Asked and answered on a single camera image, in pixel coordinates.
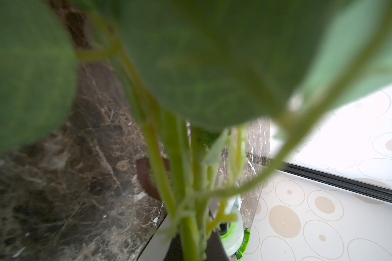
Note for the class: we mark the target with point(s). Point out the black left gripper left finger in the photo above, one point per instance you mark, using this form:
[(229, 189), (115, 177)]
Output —
[(174, 252)]

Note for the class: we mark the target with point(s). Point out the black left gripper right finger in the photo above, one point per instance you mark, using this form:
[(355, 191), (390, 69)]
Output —
[(215, 250)]

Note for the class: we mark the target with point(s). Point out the green core tape roll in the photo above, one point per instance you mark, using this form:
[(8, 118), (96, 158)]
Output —
[(233, 236)]

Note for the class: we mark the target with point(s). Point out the pink artificial flower bouquet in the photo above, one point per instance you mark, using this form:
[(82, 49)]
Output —
[(223, 90)]

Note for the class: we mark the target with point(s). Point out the green snack packet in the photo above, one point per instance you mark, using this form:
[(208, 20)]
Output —
[(243, 248)]

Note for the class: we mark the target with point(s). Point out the black vertical frame post right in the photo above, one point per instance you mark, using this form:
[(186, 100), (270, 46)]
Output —
[(361, 188)]

